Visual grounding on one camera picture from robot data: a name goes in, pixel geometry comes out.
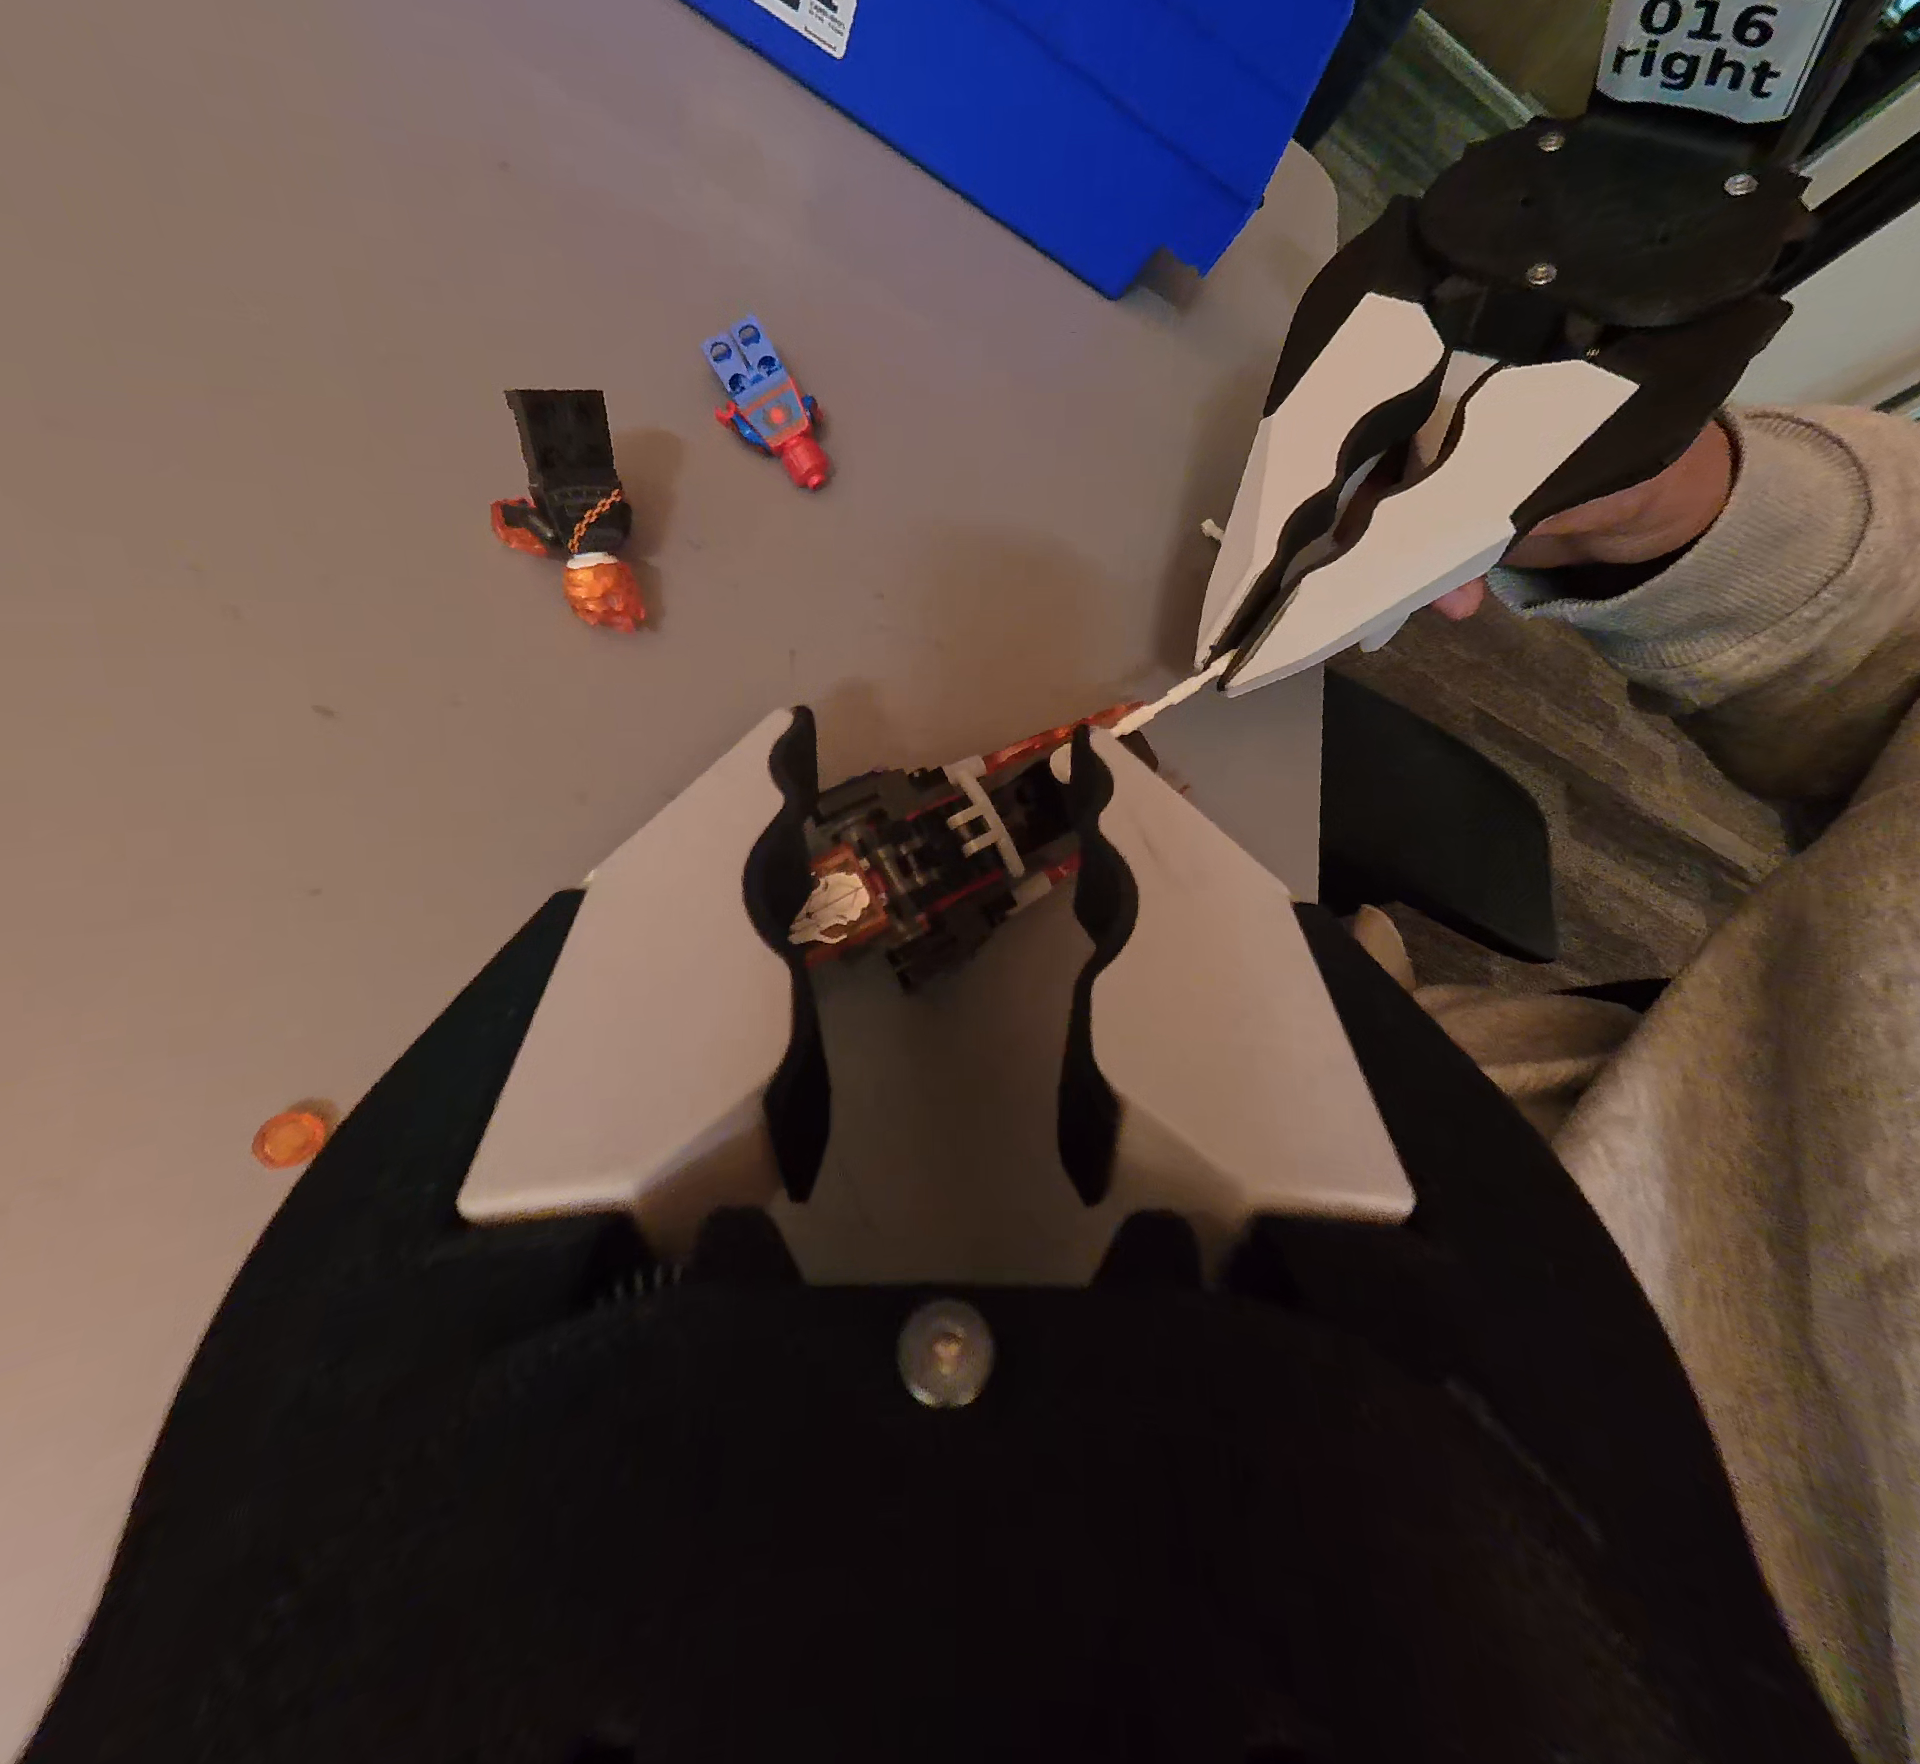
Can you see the blue red toy minifigure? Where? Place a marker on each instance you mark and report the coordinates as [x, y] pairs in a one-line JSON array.
[[764, 397]]

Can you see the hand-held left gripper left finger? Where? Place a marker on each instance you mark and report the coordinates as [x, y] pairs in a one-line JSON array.
[[644, 1046]]

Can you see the orange round toy stud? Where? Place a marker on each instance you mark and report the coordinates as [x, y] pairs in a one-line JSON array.
[[288, 1141]]

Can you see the black flame-head toy minifigure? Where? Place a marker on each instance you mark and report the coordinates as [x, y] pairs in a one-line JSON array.
[[576, 489]]

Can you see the blue plastic bin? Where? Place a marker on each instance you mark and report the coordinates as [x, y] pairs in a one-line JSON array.
[[1021, 26]]

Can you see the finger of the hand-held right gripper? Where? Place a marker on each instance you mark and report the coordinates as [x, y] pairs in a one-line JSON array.
[[1440, 505], [1321, 444]]

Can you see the person's right hand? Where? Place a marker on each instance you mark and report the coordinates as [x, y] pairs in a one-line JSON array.
[[1617, 505]]

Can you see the black office chair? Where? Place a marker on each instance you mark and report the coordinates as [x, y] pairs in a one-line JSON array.
[[1424, 819]]

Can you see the black toy brick motorcycle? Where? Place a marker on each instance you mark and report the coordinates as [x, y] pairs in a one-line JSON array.
[[929, 864]]

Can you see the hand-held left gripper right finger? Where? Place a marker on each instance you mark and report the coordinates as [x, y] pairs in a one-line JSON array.
[[1246, 1046]]

